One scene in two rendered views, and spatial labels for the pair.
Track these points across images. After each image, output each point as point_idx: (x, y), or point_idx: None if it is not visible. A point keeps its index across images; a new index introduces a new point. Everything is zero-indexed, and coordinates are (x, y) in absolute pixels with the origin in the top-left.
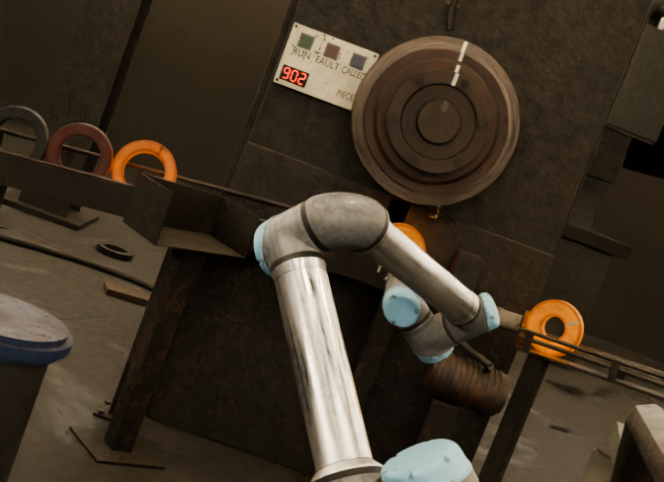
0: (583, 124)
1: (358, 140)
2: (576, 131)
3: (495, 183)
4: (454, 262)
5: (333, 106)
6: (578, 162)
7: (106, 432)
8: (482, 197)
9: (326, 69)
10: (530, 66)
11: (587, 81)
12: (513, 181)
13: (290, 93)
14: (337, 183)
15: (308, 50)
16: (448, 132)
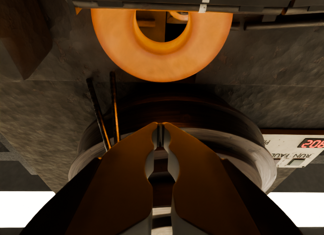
0: (43, 163)
1: (268, 164)
2: (43, 159)
3: (75, 113)
4: (23, 45)
5: (271, 127)
6: (19, 145)
7: None
8: (77, 98)
9: (278, 152)
10: None
11: (65, 179)
12: (59, 119)
13: (318, 126)
14: (284, 78)
15: (294, 158)
16: (157, 231)
